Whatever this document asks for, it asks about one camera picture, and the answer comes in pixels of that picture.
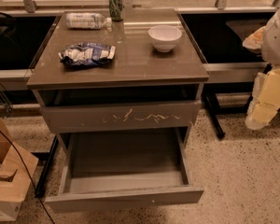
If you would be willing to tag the blue white chip bag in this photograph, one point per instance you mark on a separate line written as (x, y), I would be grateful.
(87, 54)

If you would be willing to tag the green drink can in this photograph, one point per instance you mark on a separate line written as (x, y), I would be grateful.
(116, 9)

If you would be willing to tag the grey drawer cabinet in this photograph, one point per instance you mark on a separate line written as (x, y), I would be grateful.
(138, 73)

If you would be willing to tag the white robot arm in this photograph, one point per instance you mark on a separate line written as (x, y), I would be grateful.
(268, 39)

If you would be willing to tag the white ceramic bowl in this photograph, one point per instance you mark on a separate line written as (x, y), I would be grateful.
(164, 38)

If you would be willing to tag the brown cardboard box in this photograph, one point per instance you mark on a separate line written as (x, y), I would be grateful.
(17, 165)

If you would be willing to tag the grey drawer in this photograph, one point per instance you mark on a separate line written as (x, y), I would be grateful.
(124, 169)
(93, 118)

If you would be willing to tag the yellow foam-wrapped gripper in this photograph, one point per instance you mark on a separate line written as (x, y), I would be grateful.
(277, 37)

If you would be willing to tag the grey top drawer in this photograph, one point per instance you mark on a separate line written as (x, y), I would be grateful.
(93, 118)

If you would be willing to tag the clear plastic water bottle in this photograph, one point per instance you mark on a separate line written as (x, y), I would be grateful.
(87, 20)

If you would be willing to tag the black folding table stand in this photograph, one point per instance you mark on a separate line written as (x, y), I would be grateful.
(229, 78)

